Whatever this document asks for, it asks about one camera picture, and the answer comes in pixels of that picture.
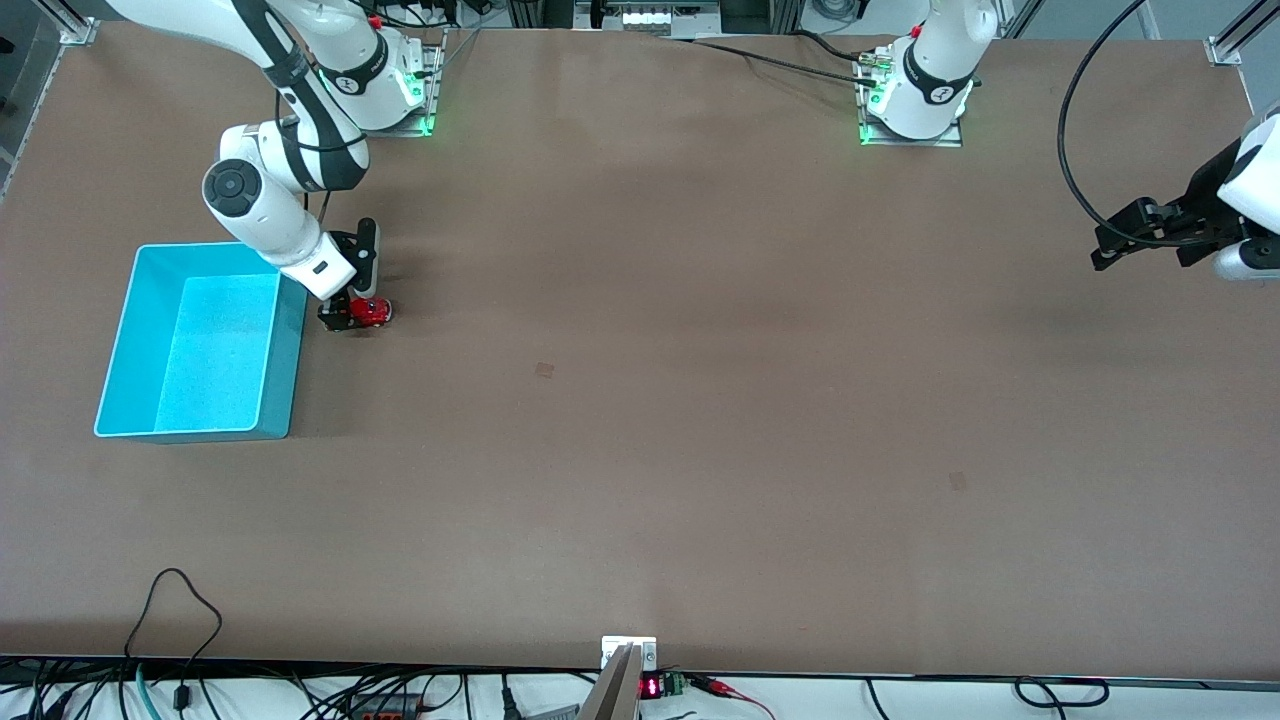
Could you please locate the red digit display module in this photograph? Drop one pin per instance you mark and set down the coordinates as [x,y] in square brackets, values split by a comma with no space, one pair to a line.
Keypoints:
[652,686]

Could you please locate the blue plastic box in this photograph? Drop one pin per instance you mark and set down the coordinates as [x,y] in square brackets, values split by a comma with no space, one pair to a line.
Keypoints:
[210,350]

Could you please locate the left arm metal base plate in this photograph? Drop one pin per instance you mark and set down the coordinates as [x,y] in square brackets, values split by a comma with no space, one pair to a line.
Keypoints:
[950,137]

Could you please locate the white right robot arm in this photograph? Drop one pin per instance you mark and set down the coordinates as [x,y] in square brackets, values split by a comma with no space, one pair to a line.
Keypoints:
[270,215]

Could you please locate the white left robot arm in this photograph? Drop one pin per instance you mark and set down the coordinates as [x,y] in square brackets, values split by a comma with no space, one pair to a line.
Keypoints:
[925,118]

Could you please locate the black power strip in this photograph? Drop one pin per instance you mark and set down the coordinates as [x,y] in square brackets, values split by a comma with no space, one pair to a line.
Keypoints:
[385,708]

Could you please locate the grey metal camera beam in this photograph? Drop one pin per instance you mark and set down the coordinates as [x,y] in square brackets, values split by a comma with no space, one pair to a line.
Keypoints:
[612,695]

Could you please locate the white metal table bracket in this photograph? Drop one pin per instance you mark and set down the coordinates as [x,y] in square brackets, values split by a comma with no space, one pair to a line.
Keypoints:
[612,648]

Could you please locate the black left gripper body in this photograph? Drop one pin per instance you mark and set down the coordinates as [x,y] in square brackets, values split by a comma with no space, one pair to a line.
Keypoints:
[1203,203]

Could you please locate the red beetle toy car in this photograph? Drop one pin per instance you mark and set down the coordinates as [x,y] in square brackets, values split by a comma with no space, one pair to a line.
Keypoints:
[375,313]

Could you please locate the aluminium corner bracket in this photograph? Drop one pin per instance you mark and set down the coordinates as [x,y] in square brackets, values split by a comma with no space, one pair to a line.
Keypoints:
[75,28]
[1225,50]

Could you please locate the lit equipment box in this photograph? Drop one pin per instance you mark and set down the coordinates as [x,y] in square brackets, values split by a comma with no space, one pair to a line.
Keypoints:
[650,17]

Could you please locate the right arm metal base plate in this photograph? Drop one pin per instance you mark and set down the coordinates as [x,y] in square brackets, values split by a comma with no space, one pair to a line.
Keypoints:
[432,80]

